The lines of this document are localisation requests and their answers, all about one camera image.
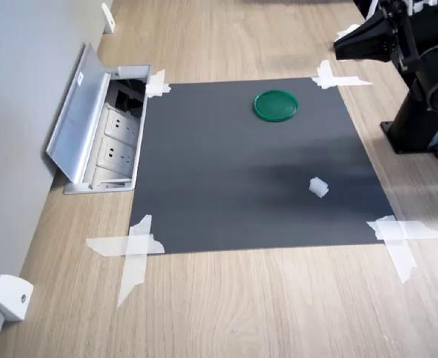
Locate small white plastic terminal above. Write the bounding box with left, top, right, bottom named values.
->
left=308, top=176, right=330, bottom=199

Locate round green lid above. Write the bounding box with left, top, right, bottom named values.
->
left=254, top=89, right=300, bottom=123

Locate dark grey mat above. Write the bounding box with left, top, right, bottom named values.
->
left=130, top=77, right=395, bottom=255

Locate white power socket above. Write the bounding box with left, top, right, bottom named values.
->
left=104, top=107, right=140, bottom=137
left=96, top=136, right=136, bottom=169

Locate silver table socket box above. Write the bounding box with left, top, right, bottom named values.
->
left=46, top=41, right=152, bottom=195

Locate grey partition panel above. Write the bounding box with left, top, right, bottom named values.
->
left=0, top=0, right=113, bottom=358

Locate white corner bracket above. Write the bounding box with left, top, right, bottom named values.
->
left=0, top=274, right=34, bottom=322
left=101, top=2, right=116, bottom=34

